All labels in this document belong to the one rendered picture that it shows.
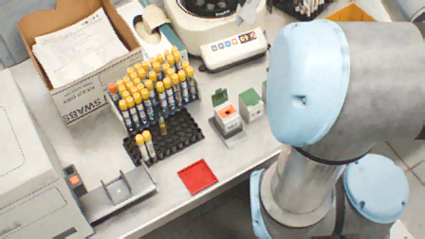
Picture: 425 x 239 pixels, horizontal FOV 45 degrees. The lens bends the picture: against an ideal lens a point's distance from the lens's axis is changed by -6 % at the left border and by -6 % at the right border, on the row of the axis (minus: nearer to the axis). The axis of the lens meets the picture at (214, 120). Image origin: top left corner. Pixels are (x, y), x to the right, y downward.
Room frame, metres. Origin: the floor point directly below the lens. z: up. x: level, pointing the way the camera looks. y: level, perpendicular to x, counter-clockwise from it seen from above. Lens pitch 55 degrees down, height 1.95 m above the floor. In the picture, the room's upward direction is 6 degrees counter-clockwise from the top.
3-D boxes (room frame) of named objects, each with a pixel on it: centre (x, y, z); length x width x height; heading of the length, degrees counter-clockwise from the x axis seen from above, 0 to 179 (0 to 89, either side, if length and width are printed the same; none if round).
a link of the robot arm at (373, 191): (0.37, -0.24, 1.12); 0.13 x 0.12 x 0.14; 86
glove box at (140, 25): (1.00, 0.14, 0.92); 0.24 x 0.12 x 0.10; 25
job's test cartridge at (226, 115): (0.71, -0.03, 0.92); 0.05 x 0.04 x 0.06; 26
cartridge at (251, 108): (0.74, -0.09, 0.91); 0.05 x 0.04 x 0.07; 25
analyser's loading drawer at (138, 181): (0.54, 0.24, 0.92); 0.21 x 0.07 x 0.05; 115
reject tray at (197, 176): (0.59, 0.05, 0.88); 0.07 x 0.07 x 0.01; 25
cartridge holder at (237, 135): (0.70, -0.03, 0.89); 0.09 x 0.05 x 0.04; 26
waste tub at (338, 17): (0.90, -0.37, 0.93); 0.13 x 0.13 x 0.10; 30
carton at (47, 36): (0.94, 0.31, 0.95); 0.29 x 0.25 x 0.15; 25
